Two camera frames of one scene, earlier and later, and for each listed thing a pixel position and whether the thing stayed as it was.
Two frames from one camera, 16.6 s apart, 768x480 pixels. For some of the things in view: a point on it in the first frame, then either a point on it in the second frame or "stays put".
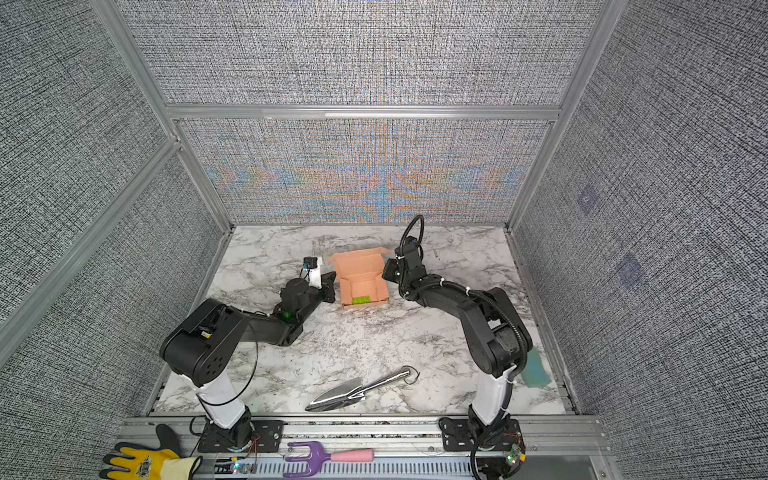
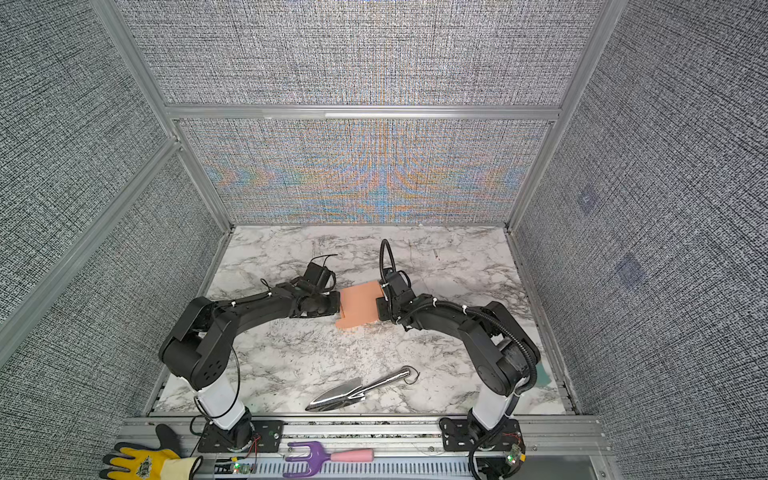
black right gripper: [389, 266] to [381, 310]
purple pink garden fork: [318, 456] stays put
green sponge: [535, 374] stays put
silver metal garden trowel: [354, 391] stays put
